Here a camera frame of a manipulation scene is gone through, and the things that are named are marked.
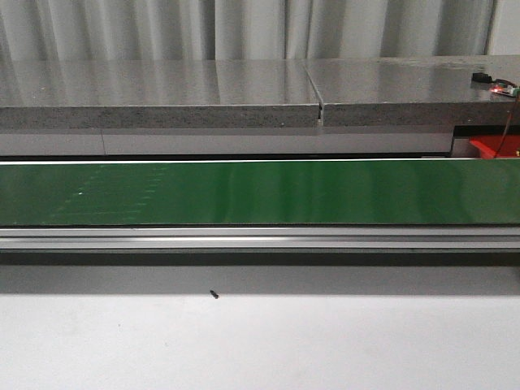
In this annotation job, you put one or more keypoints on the grey stone bench right slab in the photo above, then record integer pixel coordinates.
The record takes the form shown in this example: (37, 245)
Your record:
(411, 91)

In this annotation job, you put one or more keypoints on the grey stone bench slab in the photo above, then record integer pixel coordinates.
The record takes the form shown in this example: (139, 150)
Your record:
(411, 91)
(157, 94)

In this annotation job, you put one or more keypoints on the green conveyor belt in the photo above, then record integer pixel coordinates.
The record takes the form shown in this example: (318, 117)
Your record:
(403, 192)

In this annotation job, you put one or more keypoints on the red plastic bin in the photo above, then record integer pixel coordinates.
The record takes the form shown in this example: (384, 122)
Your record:
(490, 147)

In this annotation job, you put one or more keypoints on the grey stone bench left slab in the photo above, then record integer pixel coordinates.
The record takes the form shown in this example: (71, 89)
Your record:
(157, 94)

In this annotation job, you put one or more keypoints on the black connector plug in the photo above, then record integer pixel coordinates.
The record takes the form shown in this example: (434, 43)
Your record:
(480, 77)

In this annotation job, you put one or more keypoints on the small lit circuit board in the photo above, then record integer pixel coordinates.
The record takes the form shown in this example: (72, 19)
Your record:
(505, 89)

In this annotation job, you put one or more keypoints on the grey pleated curtain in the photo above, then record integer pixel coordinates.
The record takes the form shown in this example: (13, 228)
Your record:
(153, 30)

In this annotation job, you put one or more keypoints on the aluminium conveyor frame rail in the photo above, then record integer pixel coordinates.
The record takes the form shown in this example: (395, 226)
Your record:
(263, 238)

